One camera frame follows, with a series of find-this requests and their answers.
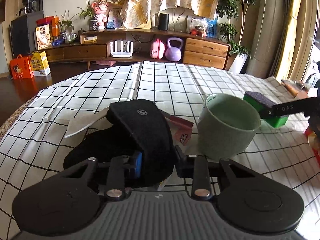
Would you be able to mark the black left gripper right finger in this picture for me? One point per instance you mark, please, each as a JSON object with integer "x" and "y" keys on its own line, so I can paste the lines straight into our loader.
{"x": 184, "y": 164}

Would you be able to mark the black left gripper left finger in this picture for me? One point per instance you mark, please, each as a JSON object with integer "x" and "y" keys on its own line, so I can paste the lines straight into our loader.
{"x": 132, "y": 164}

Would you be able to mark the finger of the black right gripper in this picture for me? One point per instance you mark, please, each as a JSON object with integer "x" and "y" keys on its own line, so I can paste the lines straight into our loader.
{"x": 308, "y": 106}

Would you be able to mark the black knit hat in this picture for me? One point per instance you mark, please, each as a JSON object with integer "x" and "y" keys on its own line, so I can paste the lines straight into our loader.
{"x": 136, "y": 126}

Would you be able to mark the purple green scrub sponge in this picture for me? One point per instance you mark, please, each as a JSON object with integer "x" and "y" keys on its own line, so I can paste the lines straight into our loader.
{"x": 261, "y": 102}

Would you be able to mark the mint green ceramic mug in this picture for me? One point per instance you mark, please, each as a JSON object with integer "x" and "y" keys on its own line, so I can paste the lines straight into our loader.
{"x": 226, "y": 126}

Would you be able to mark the checkered white tablecloth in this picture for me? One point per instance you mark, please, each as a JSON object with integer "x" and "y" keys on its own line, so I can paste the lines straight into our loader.
{"x": 268, "y": 191}

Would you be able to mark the purple kettlebell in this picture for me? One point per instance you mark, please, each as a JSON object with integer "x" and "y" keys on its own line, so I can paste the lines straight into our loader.
{"x": 173, "y": 53}

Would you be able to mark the wooden tv console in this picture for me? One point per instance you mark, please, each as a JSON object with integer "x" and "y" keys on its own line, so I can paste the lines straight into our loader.
{"x": 96, "y": 45}

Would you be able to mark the white wifi router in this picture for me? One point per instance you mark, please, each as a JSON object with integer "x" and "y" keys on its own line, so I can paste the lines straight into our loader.
{"x": 121, "y": 48}

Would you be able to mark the pink toy case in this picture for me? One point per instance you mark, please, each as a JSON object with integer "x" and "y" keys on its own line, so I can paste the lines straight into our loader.
{"x": 157, "y": 49}

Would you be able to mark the potted green tree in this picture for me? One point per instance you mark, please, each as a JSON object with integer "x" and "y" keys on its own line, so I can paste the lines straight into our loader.
{"x": 231, "y": 30}

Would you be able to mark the yellow carton box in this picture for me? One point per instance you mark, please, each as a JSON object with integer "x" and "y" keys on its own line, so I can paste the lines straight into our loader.
{"x": 39, "y": 64}

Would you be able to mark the black cylinder speaker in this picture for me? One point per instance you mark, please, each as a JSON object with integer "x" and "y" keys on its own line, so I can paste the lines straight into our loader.
{"x": 163, "y": 22}

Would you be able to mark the orange gift bag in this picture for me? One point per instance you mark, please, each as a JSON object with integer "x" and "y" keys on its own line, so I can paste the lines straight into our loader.
{"x": 20, "y": 68}

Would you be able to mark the pink doll figure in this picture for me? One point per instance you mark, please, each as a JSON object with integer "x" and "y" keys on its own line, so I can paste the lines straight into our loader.
{"x": 100, "y": 9}

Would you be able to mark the black cabinet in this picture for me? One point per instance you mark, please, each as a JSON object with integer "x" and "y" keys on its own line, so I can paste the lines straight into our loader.
{"x": 22, "y": 32}

